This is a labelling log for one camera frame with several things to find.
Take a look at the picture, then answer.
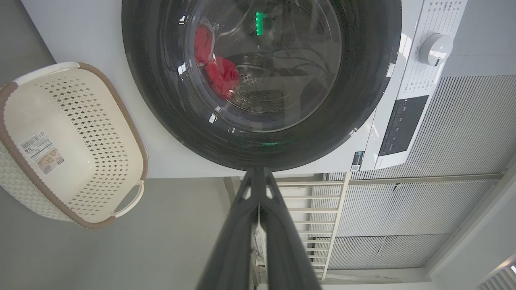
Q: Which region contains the white product label sticker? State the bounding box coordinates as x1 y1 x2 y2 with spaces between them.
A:
19 130 65 175

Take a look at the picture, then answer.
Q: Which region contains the white front-load washing machine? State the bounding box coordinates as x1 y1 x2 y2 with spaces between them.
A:
20 0 469 178

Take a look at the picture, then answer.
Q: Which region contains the dark round washer door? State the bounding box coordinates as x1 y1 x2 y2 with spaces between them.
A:
122 0 402 172

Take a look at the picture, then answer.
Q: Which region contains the cream metal railing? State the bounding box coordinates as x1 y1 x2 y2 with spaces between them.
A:
230 173 504 282

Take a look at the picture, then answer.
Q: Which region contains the white washing machine dial knob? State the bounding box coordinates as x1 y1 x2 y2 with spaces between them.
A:
418 33 454 67

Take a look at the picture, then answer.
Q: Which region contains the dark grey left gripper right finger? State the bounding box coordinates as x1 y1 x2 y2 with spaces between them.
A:
260 168 323 290

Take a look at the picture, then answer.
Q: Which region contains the black QR code sticker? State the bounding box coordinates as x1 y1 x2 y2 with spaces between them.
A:
350 151 365 172

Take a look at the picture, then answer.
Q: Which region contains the black washing machine display panel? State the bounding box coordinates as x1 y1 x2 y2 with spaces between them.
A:
379 95 429 156

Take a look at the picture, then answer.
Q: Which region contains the stainless steel washing machine drum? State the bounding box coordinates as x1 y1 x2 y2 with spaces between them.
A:
185 0 343 133

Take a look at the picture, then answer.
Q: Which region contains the cream perforated laundry basket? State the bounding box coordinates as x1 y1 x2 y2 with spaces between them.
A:
0 62 149 229

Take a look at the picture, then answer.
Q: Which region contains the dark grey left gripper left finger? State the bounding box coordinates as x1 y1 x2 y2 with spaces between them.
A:
196 168 264 290

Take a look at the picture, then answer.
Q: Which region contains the red garment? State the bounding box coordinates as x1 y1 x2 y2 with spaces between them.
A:
193 24 241 99

